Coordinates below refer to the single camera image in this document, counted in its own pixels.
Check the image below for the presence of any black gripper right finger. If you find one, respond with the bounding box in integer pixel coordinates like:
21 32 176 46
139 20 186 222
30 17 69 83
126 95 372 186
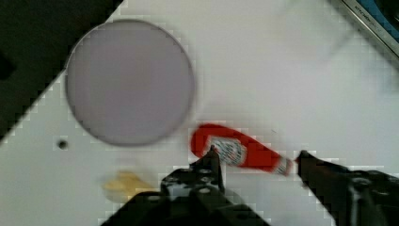
295 151 399 226

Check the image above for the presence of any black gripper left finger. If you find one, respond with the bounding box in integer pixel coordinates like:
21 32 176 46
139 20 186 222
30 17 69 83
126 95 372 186
101 147 270 226

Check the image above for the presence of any red plush ketchup bottle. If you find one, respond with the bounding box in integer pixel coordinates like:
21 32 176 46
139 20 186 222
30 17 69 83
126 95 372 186
190 123 293 176

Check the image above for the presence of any yellow plush pasta toy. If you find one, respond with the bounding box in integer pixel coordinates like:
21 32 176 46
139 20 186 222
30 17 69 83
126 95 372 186
102 171 155 203

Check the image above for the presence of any grey round plate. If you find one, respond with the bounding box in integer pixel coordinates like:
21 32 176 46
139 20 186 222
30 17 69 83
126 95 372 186
65 20 196 146

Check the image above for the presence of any silver toaster oven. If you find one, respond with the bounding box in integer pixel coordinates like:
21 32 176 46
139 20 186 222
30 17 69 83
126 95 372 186
330 0 399 60

